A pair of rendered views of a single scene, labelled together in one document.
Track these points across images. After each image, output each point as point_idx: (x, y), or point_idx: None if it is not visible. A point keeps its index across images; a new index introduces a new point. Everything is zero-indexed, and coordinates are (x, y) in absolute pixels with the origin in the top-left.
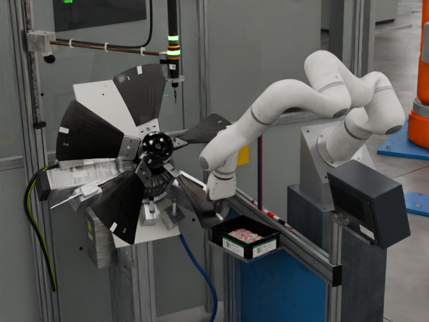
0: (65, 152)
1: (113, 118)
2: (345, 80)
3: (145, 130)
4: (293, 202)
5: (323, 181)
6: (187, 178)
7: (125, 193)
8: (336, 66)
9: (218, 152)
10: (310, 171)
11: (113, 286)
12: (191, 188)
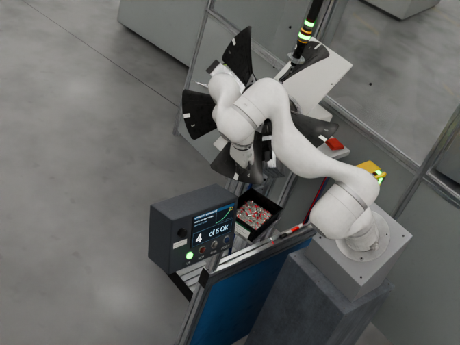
0: (226, 57)
1: (305, 77)
2: (275, 126)
3: None
4: None
5: (313, 237)
6: (257, 138)
7: (210, 104)
8: (261, 100)
9: (213, 109)
10: None
11: (277, 202)
12: None
